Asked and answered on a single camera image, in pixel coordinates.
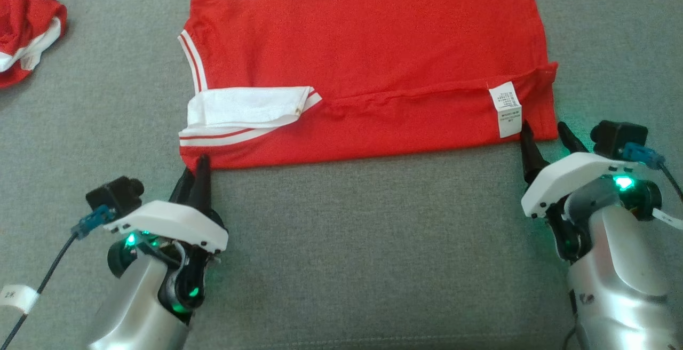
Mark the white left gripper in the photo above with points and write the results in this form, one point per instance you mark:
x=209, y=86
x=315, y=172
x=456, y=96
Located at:
x=171, y=222

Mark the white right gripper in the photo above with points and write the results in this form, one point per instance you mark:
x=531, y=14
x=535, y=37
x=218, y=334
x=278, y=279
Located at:
x=565, y=179

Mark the red Bulls basketball jersey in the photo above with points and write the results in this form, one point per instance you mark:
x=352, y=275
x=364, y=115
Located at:
x=373, y=46

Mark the red shorts with white stripes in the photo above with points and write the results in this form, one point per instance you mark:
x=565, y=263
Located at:
x=26, y=19

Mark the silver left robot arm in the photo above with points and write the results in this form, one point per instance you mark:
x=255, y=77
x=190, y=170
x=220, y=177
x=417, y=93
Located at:
x=133, y=307

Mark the grey and yellow sofa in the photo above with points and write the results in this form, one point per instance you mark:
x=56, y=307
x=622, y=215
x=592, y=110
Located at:
x=347, y=243

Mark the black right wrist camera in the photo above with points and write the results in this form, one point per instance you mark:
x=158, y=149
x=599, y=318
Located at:
x=619, y=136

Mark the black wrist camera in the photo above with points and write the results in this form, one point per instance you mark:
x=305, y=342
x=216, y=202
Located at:
x=114, y=192
x=619, y=136

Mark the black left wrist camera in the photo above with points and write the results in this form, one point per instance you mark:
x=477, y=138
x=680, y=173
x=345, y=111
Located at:
x=114, y=192

